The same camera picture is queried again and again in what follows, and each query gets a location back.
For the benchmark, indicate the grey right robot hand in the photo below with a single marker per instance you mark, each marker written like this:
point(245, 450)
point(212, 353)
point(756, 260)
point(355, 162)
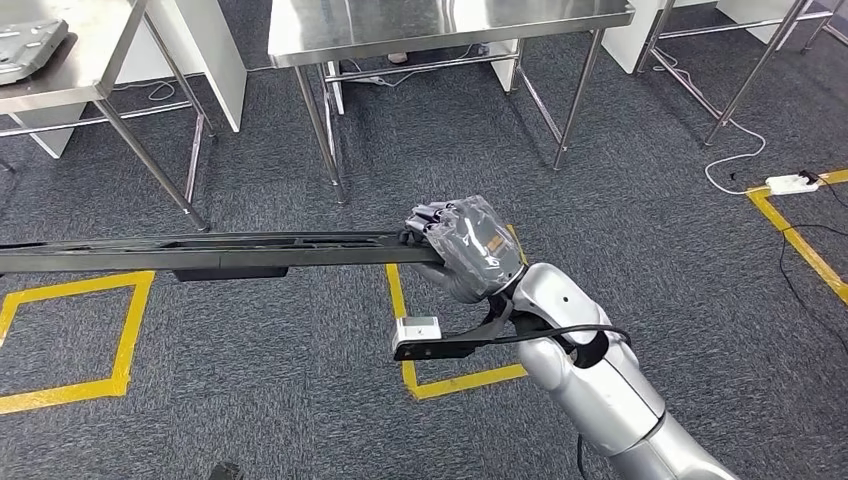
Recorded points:
point(480, 248)

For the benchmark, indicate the long black plastic part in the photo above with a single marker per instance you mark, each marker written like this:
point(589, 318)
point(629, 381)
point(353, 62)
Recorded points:
point(199, 258)

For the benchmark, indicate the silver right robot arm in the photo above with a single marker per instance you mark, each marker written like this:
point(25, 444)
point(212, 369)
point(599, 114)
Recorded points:
point(596, 391)

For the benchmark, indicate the stainless steel workbench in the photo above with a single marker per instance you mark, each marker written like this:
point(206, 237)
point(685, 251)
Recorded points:
point(430, 20)

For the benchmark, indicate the grey metal tray part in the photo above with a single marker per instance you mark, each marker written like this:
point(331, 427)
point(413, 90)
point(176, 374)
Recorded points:
point(30, 53)

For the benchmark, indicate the white partition panel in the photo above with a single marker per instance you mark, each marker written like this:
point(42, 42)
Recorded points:
point(205, 53)
point(629, 33)
point(755, 10)

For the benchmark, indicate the white power strip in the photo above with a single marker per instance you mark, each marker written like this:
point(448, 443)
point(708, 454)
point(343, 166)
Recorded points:
point(788, 184)

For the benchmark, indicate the stainless steel table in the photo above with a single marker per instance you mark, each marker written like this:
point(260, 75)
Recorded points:
point(86, 40)
point(762, 66)

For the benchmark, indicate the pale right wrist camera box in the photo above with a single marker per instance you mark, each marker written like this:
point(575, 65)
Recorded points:
point(417, 328)

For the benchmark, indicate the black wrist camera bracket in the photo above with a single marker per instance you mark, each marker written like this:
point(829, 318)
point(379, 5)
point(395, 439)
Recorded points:
point(430, 350)

